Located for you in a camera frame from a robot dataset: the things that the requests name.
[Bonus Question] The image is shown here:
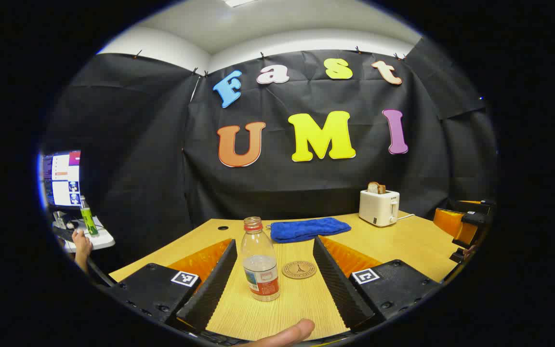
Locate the blue folded towel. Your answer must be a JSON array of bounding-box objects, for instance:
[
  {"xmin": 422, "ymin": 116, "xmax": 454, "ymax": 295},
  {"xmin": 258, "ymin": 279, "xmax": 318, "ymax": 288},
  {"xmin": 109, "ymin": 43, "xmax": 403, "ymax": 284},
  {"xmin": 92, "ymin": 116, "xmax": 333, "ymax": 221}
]
[{"xmin": 270, "ymin": 217, "xmax": 352, "ymax": 243}]

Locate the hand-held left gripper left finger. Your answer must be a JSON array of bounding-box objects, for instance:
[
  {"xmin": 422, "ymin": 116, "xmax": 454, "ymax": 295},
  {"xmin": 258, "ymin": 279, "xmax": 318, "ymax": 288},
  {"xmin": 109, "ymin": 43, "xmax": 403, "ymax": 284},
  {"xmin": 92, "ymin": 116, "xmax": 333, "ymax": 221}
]
[{"xmin": 106, "ymin": 238, "xmax": 238, "ymax": 334}]

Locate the white toaster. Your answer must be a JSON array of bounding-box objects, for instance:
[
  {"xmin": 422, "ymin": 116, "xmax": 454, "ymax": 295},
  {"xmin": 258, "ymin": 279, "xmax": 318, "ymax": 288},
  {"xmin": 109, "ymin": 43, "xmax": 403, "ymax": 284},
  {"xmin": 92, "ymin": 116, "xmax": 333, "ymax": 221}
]
[{"xmin": 358, "ymin": 189, "xmax": 400, "ymax": 227}]

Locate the green bottle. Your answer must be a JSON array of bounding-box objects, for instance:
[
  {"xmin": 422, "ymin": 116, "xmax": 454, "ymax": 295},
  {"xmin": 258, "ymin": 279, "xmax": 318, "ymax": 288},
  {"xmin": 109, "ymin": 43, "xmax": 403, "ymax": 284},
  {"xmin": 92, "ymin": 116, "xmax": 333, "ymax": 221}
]
[{"xmin": 80, "ymin": 195, "xmax": 99, "ymax": 237}]

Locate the white side desk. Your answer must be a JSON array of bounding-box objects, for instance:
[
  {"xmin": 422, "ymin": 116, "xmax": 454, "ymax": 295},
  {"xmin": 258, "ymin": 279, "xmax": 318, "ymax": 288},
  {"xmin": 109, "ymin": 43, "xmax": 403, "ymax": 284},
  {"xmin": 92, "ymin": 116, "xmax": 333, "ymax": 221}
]
[{"xmin": 53, "ymin": 217, "xmax": 116, "ymax": 254}]

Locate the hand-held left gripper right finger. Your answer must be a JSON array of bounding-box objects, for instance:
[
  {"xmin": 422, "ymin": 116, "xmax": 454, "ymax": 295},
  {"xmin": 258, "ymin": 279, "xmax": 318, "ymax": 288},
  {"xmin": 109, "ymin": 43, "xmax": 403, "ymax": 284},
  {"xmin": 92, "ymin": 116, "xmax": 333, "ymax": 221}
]
[{"xmin": 312, "ymin": 235, "xmax": 442, "ymax": 331}]

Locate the clear plastic water bottle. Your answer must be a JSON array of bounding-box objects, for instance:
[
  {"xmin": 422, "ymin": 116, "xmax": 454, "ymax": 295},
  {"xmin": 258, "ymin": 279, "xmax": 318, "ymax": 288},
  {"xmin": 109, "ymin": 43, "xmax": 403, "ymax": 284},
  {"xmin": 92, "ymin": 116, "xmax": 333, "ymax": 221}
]
[{"xmin": 240, "ymin": 217, "xmax": 281, "ymax": 302}]

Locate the round wooden coaster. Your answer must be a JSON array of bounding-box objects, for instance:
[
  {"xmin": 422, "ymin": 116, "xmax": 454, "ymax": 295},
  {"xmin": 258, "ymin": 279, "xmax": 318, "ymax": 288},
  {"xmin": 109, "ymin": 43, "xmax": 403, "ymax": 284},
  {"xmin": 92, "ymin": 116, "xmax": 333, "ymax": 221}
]
[{"xmin": 282, "ymin": 260, "xmax": 317, "ymax": 280}]

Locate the computer monitor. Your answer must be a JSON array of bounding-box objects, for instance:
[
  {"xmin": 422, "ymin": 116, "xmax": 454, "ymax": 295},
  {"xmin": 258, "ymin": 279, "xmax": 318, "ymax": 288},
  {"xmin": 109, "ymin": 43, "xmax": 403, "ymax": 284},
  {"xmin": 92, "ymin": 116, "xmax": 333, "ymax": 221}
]
[{"xmin": 41, "ymin": 150, "xmax": 81, "ymax": 210}]

